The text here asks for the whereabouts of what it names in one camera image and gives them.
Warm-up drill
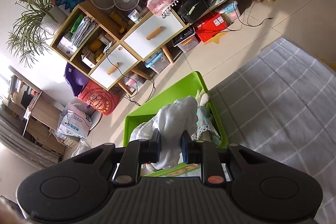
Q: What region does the wooden cabinet with white drawers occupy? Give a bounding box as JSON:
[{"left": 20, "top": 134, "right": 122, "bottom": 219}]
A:
[{"left": 50, "top": 0, "right": 310, "bottom": 96}]

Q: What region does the black bag on shelf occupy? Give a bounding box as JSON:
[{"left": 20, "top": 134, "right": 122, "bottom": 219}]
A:
[{"left": 177, "top": 0, "right": 210, "bottom": 24}]

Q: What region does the clear box blue lid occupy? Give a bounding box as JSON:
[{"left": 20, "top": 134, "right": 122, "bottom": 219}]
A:
[{"left": 144, "top": 50, "right": 170, "bottom": 74}]

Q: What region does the red printed bucket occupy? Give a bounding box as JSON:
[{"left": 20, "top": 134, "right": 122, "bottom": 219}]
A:
[{"left": 77, "top": 80, "right": 120, "bottom": 115}]

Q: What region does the green plastic cookie box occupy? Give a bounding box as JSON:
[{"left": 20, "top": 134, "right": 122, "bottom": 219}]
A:
[{"left": 122, "top": 72, "right": 228, "bottom": 148}]

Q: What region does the green potted plant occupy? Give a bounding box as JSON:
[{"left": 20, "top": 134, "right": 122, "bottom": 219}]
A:
[{"left": 6, "top": 0, "right": 56, "bottom": 68}]

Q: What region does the grey checked table cloth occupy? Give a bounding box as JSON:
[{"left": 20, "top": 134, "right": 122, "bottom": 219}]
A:
[{"left": 210, "top": 38, "right": 335, "bottom": 223}]

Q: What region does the red cardboard box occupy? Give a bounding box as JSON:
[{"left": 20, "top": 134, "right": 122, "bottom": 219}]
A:
[{"left": 193, "top": 12, "right": 228, "bottom": 43}]

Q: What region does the beige rabbit doll blue dress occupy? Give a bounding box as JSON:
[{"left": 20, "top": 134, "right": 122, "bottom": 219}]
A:
[{"left": 191, "top": 90, "right": 222, "bottom": 146}]

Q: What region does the white blue paper bag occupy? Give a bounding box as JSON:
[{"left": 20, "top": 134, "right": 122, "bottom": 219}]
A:
[{"left": 54, "top": 103, "right": 92, "bottom": 139}]

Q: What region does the white cloth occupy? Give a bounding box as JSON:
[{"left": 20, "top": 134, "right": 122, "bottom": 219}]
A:
[{"left": 129, "top": 96, "right": 198, "bottom": 170}]

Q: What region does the purple bag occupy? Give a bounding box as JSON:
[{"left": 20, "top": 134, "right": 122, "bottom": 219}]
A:
[{"left": 64, "top": 63, "right": 90, "bottom": 97}]

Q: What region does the person's left hand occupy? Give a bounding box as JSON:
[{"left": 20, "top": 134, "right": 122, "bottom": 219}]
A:
[{"left": 0, "top": 200, "right": 25, "bottom": 224}]

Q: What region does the wooden desk shelf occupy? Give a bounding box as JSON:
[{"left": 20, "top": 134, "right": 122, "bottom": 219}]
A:
[{"left": 1, "top": 66, "right": 66, "bottom": 169}]

